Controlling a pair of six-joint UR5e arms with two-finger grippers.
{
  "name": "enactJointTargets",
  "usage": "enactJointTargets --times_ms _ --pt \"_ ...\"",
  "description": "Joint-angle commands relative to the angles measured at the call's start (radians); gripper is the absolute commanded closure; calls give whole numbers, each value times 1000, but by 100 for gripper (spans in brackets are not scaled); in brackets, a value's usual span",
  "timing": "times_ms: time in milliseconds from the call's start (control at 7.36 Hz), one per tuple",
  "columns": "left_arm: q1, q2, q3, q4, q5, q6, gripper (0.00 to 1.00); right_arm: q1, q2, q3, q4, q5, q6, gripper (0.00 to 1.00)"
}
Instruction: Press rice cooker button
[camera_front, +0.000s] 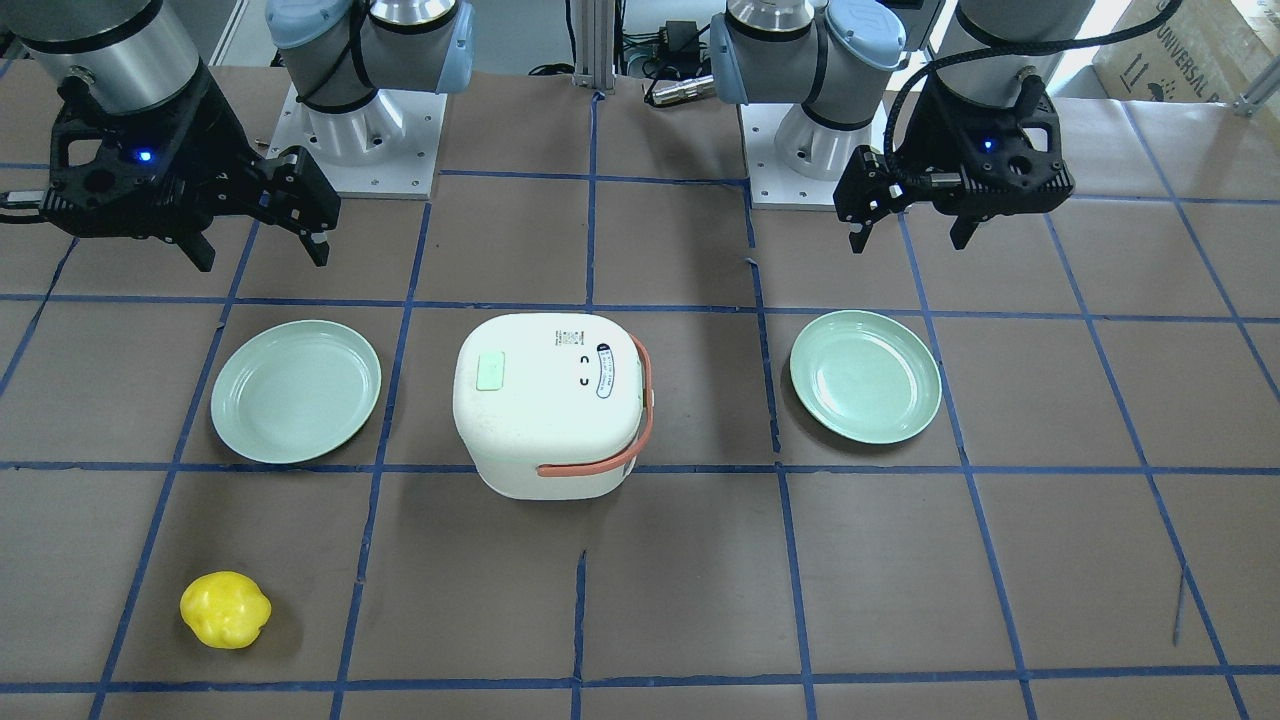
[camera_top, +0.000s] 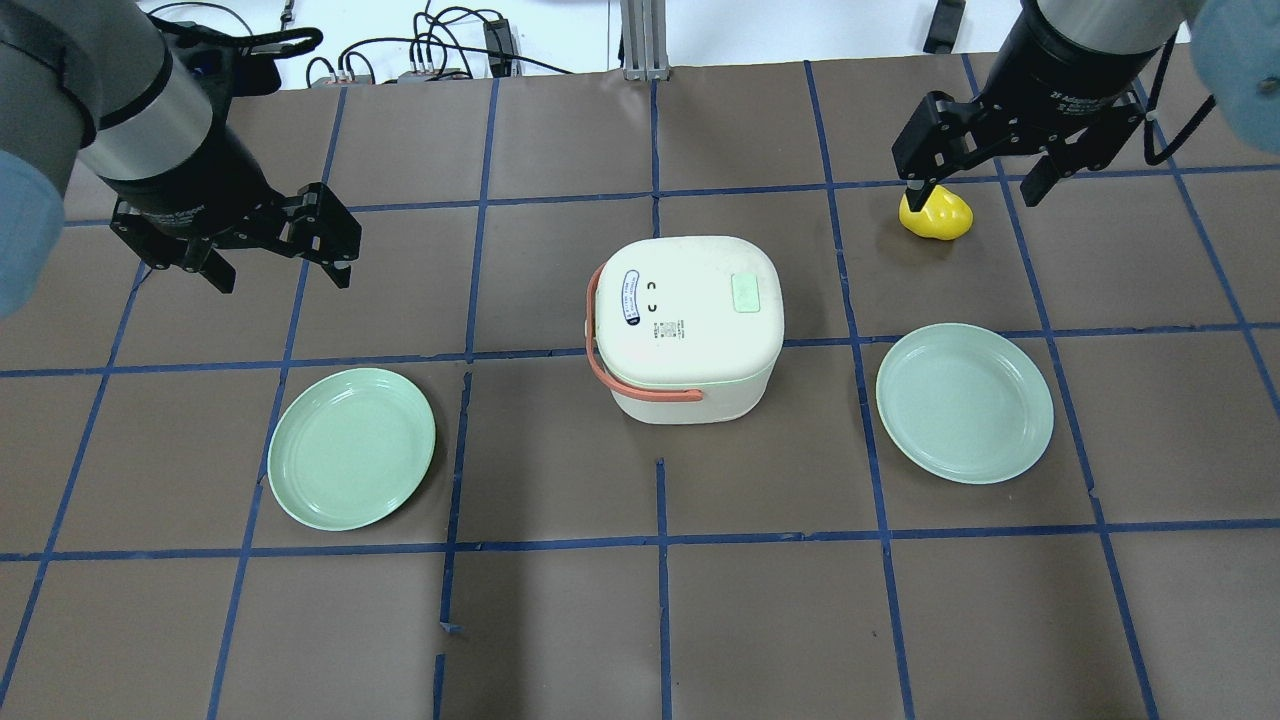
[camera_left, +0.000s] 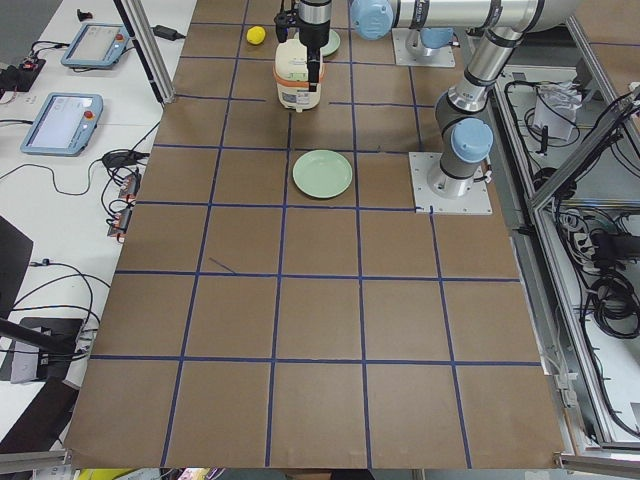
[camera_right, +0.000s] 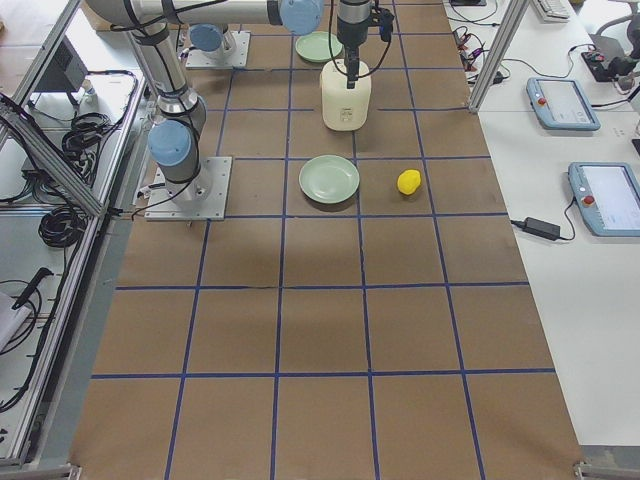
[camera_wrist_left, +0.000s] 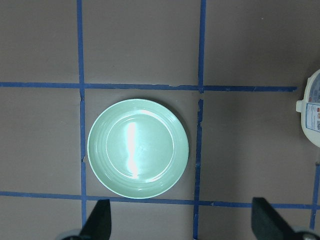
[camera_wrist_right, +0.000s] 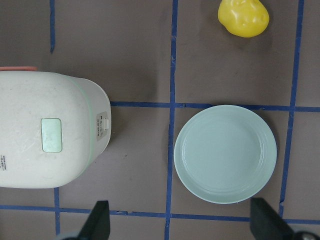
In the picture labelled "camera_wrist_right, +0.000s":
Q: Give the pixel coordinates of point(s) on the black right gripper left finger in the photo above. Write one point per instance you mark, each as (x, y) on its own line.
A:
(97, 225)

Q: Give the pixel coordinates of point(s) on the white rice cooker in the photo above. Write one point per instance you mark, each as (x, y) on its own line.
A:
(52, 127)

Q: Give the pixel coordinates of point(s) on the light green plate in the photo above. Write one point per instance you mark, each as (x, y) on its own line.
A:
(225, 154)

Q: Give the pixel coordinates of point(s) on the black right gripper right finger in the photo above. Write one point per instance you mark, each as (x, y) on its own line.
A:
(266, 224)

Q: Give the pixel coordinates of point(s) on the brown paper table mat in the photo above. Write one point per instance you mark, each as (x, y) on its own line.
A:
(161, 62)

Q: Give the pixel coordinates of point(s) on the yellow toy fruit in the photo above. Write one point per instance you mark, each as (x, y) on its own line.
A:
(243, 18)

